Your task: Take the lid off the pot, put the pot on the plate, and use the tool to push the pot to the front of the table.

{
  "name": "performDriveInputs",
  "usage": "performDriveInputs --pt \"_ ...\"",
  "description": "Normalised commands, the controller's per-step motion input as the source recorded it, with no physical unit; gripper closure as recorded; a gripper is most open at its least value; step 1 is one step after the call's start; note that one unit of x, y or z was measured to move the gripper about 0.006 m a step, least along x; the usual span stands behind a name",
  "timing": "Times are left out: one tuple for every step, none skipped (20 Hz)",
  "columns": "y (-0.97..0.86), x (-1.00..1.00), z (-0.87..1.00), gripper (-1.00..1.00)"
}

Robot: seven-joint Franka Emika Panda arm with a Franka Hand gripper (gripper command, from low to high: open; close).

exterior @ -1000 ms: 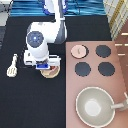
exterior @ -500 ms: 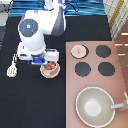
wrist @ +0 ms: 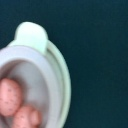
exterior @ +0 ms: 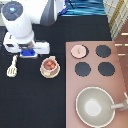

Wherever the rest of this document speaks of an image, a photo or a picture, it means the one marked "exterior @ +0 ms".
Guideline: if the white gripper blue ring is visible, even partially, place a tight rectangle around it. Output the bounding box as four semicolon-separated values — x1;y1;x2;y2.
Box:
3;32;50;58

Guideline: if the cream slotted spatula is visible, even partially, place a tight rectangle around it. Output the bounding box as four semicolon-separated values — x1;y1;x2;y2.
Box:
6;55;17;77

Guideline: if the cream round plate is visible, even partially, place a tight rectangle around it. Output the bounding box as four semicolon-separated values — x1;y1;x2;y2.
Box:
40;59;60;78

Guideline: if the pink pot lid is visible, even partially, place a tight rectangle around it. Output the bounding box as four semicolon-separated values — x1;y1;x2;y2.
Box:
71;45;87;58

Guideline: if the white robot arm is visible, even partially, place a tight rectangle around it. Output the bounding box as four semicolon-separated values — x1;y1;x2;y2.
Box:
1;0;66;58

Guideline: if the black table mat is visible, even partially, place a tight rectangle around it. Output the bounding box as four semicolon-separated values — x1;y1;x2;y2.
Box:
0;15;110;128

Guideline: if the black burner bottom left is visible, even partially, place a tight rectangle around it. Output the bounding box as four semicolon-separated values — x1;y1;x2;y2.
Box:
75;62;91;77

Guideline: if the black burner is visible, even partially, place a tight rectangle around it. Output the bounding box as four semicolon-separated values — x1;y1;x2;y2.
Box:
98;62;115;76
96;45;111;58
85;45;90;58
75;62;91;77

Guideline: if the black burner top left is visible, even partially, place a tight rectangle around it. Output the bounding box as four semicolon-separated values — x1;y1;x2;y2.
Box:
85;45;90;58

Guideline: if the pink stove top board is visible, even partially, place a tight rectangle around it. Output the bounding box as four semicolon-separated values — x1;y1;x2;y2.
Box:
66;41;128;128

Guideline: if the black burner top right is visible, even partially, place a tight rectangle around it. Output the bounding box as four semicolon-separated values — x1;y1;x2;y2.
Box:
96;45;111;58

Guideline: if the black burner bottom right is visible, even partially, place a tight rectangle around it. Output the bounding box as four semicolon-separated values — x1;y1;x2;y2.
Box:
98;62;115;76

